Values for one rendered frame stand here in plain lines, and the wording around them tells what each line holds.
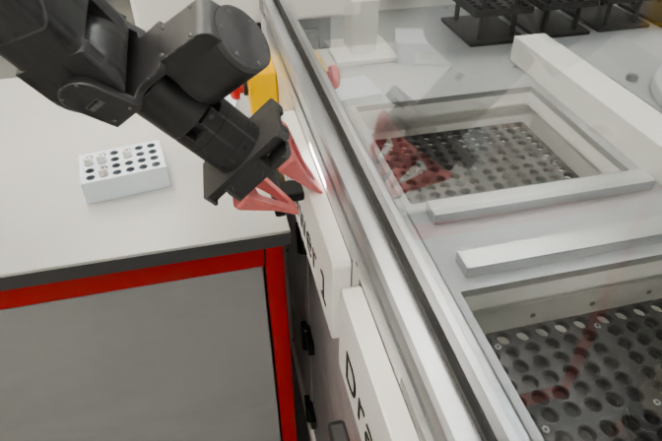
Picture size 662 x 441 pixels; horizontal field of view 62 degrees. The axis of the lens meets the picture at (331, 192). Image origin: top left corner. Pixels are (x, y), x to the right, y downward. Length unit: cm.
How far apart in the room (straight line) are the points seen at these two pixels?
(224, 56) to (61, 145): 67
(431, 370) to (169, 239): 52
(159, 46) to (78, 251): 43
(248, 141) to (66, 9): 18
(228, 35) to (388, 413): 29
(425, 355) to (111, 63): 30
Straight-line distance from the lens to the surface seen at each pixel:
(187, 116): 48
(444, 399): 34
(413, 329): 37
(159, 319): 91
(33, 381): 103
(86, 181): 88
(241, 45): 44
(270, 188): 58
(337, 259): 50
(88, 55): 42
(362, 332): 44
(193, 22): 43
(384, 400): 41
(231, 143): 50
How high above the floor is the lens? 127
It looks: 37 degrees down
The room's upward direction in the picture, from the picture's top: straight up
